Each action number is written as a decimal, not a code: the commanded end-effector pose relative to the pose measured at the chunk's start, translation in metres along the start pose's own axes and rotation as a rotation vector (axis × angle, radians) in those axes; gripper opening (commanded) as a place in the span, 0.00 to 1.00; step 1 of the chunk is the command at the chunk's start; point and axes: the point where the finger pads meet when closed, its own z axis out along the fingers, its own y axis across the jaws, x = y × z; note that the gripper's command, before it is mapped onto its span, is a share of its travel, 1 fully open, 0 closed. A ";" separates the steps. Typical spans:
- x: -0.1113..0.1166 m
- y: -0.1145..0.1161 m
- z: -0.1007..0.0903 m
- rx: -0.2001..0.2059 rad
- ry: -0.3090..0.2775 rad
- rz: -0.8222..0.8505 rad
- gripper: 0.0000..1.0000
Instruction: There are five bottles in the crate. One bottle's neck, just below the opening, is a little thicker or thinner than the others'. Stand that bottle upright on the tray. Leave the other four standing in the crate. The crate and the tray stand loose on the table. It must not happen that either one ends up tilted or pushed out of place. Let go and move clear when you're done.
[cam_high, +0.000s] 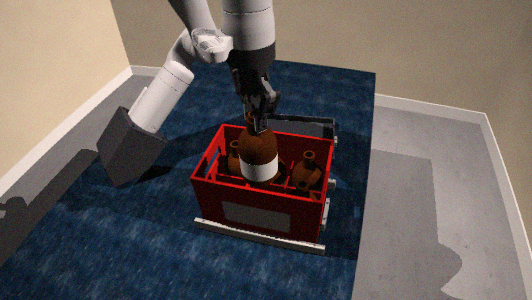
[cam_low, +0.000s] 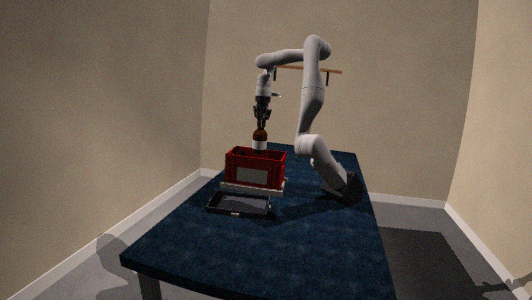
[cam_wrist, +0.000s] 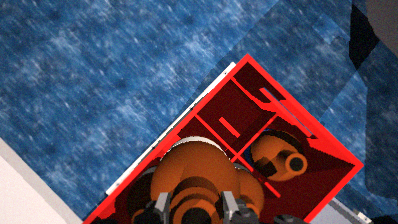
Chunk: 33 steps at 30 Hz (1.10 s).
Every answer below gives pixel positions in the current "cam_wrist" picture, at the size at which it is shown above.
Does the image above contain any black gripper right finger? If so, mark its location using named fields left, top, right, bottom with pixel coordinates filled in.
left=220, top=191, right=310, bottom=224

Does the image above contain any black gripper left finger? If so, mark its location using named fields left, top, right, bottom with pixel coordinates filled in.
left=91, top=192, right=171, bottom=224

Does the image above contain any red crate with dividers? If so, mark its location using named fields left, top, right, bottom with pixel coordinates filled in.
left=82, top=54, right=362, bottom=224

